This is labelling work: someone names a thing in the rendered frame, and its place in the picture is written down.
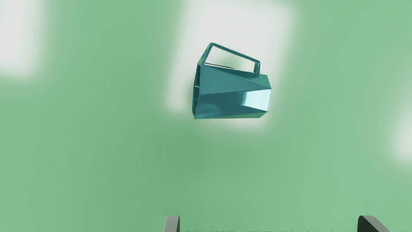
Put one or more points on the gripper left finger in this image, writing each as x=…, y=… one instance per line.
x=171, y=224

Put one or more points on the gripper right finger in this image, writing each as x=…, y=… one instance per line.
x=371, y=225

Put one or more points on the teal faceted mug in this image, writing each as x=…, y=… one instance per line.
x=225, y=96

